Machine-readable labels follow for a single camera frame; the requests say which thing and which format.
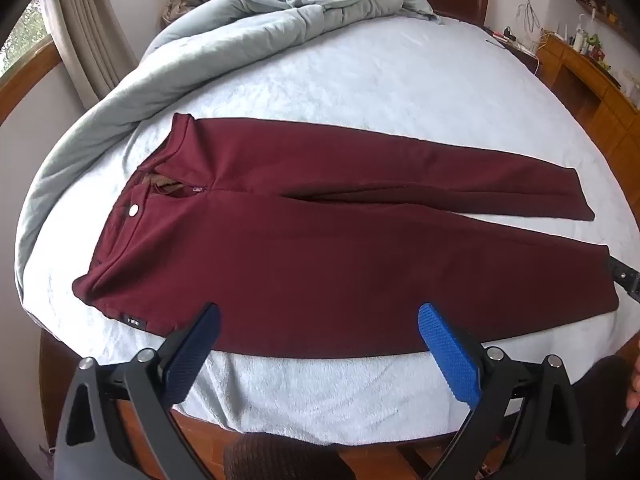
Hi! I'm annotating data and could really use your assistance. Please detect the wooden dresser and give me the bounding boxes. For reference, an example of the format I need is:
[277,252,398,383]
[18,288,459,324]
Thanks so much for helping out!
[536,34,639,208]

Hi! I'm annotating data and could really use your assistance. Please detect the person's right hand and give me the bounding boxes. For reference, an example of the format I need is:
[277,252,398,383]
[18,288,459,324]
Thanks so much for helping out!
[620,334,640,410]

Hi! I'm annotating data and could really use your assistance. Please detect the white fleece bed sheet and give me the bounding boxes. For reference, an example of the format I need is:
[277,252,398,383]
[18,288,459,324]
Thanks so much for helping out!
[16,11,639,444]

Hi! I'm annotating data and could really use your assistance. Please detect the grey-green quilt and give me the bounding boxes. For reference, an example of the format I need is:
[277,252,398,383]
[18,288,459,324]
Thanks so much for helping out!
[14,0,438,292]

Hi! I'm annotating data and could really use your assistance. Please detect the beige curtain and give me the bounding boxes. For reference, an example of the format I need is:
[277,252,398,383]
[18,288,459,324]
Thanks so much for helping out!
[39,0,138,110]

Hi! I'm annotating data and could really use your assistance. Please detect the wooden bed frame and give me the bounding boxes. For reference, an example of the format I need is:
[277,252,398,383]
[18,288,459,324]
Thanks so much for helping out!
[39,330,452,479]

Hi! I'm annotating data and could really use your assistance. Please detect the maroon pants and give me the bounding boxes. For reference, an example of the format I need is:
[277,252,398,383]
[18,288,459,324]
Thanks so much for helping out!
[73,114,618,359]

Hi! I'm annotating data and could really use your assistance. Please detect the wooden window frame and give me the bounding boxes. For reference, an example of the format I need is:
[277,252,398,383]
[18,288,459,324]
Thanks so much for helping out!
[0,35,62,124]

